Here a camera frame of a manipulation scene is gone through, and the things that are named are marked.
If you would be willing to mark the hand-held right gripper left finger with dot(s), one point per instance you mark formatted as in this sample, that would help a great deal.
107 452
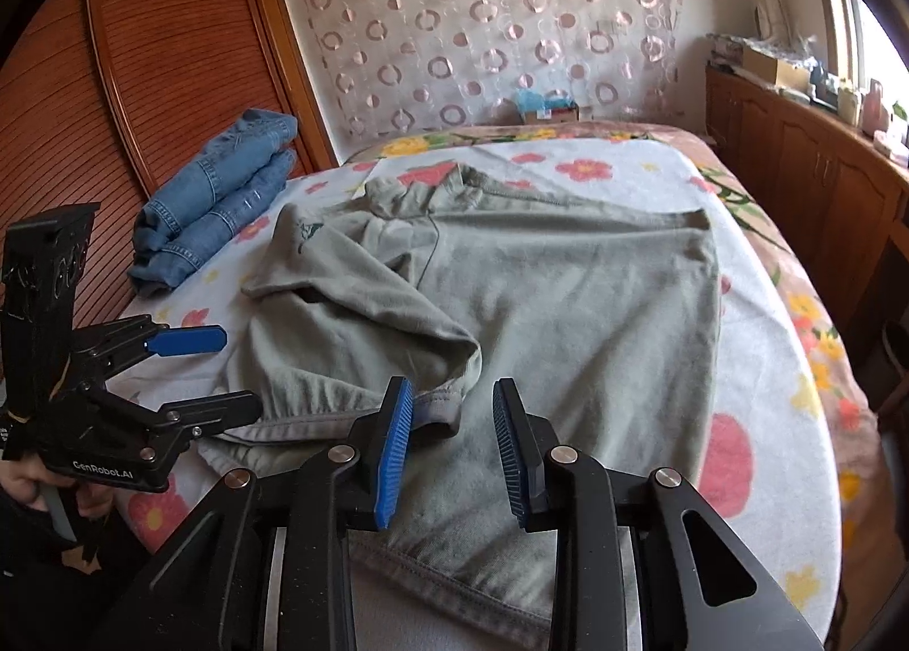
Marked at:
394 452

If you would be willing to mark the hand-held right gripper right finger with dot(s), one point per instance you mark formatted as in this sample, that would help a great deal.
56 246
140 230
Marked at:
508 452

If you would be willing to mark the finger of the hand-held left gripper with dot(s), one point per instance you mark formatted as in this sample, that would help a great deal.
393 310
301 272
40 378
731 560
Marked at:
188 340
213 408

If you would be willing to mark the grey-green pants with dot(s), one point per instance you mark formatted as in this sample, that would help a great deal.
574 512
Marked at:
568 310

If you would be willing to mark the person's left hand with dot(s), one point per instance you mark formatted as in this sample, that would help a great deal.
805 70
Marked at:
25 480

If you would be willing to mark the folded blue jeans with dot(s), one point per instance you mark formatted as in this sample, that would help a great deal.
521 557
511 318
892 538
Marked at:
206 196

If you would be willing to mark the wooden wardrobe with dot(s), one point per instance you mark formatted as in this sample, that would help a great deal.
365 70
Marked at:
163 54

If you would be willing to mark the pink floral blanket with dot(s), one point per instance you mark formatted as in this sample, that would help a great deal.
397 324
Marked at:
809 310

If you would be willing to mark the small cardboard box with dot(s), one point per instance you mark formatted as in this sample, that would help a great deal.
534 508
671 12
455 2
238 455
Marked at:
568 111

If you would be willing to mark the blue plastic bag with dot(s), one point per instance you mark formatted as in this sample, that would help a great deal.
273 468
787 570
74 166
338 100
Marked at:
529 104

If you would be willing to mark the wooden cabinet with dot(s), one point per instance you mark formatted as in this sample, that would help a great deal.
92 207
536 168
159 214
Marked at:
817 182

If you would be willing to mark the circle patterned sheer curtain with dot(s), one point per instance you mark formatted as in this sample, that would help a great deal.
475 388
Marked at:
461 19

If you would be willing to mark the open cardboard box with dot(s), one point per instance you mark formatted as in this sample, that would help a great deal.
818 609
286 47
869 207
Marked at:
774 70

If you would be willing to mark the white jar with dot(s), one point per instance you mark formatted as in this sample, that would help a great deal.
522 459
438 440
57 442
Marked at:
850 103

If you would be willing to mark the pink bottle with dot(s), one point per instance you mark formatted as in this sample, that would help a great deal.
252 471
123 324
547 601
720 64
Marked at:
875 108

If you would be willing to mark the window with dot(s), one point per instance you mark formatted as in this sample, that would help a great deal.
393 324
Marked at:
863 33

